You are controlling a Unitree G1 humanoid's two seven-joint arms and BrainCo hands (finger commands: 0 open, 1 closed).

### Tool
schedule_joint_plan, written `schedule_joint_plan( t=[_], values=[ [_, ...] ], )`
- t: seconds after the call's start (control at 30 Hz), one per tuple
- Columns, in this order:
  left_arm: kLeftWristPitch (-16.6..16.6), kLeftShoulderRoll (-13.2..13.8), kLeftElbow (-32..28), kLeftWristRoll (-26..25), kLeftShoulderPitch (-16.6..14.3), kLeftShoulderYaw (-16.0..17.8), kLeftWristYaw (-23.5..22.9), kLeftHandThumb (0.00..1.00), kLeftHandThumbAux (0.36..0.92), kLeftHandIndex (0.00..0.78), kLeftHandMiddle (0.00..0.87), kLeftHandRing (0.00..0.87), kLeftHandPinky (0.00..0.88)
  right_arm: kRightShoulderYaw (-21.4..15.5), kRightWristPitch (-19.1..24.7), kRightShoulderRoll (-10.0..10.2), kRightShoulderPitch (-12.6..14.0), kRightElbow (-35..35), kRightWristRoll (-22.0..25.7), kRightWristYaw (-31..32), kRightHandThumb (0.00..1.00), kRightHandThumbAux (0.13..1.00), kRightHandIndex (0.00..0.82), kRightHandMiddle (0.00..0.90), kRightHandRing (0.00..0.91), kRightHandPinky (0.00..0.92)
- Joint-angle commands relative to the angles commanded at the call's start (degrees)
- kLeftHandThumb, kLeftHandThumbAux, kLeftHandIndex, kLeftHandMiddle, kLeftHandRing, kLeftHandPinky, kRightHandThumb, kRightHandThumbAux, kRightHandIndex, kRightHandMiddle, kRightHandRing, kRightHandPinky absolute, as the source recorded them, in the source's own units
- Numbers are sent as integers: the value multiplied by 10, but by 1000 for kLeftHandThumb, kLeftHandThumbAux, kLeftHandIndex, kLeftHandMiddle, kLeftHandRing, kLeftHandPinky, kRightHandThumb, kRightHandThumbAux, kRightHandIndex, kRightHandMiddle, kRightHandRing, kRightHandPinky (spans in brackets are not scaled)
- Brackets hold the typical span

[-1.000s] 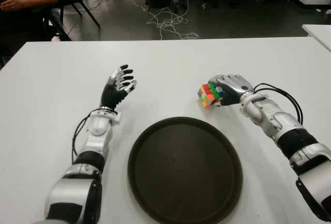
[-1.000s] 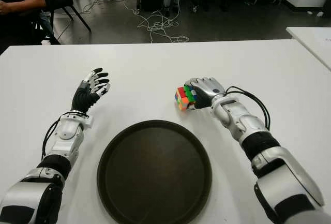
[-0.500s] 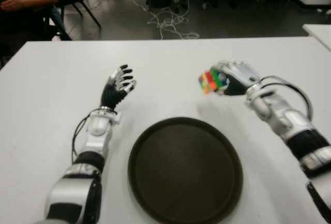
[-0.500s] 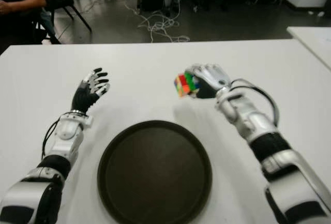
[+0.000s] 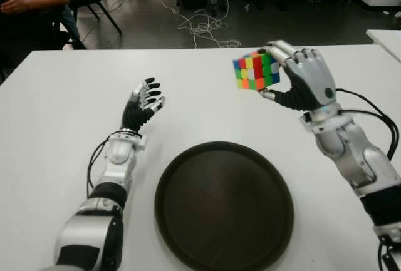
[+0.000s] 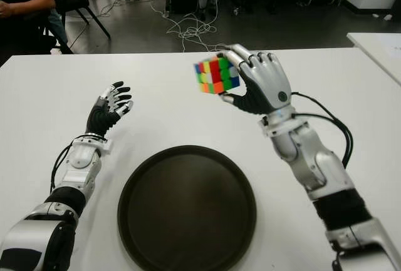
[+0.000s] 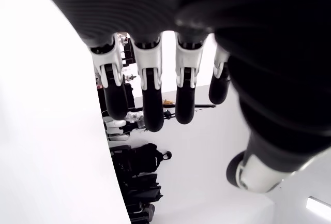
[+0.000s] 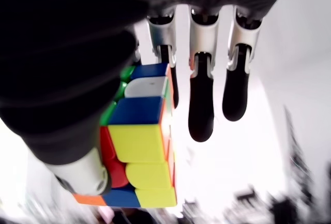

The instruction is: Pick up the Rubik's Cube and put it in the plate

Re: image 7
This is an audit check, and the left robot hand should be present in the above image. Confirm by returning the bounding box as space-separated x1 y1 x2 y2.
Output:
31 0 331 193

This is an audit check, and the black tripod pole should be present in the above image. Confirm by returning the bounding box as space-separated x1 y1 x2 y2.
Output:
162 103 217 113

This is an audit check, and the white humanoid robot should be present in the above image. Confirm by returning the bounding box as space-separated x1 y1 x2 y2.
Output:
102 110 147 142

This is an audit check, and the black bags pile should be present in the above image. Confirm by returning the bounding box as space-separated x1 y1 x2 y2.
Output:
121 173 163 224

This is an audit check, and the rectangular ceiling light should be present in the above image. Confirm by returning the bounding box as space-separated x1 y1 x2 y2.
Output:
306 195 331 216

